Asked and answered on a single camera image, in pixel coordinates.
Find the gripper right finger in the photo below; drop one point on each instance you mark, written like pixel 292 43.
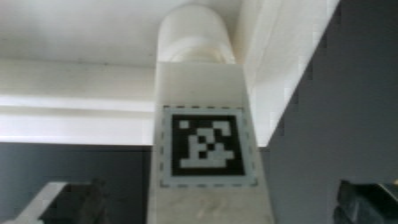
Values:
pixel 366 203

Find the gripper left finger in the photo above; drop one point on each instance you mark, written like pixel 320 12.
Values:
pixel 70 203

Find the white table leg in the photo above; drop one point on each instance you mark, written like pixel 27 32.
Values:
pixel 206 184

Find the white square table top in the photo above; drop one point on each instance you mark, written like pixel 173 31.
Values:
pixel 102 32

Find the white U-shaped obstacle fence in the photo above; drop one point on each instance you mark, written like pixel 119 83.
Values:
pixel 75 103

